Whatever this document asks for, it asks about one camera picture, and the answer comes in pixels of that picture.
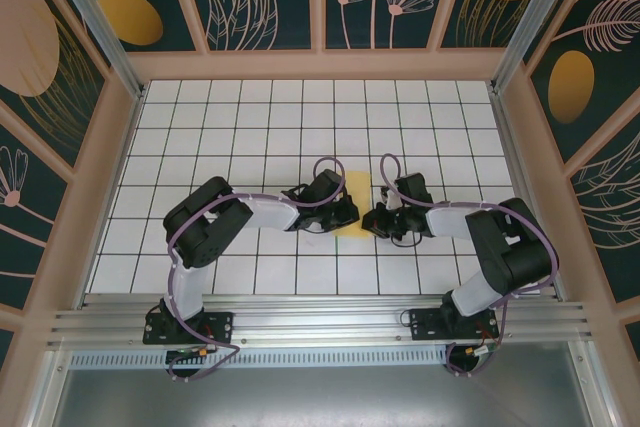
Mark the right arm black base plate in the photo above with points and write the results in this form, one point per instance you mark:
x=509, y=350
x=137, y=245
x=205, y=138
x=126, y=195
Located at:
x=422, y=324

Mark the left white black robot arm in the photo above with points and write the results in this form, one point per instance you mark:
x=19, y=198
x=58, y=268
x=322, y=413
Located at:
x=270, y=214

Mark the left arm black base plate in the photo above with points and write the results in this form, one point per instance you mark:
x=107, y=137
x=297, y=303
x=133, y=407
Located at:
x=222, y=327

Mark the yellow cloth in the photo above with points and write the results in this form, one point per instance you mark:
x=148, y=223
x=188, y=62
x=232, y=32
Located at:
x=360, y=187

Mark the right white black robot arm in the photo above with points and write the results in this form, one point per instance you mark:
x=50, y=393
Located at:
x=450, y=219

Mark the yellow power connector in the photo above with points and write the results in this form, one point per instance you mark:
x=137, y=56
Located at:
x=472, y=350
x=202, y=352

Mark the aluminium side rail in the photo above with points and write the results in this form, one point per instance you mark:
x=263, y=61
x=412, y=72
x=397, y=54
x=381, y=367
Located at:
x=512, y=147

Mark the aluminium corner post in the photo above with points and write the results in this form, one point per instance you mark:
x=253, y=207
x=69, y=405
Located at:
x=94, y=12
x=532, y=12

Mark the aluminium mounting rail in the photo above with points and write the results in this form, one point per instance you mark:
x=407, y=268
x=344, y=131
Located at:
x=320, y=317

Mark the grey metal panel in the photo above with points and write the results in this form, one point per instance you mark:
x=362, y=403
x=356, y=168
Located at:
x=320, y=397

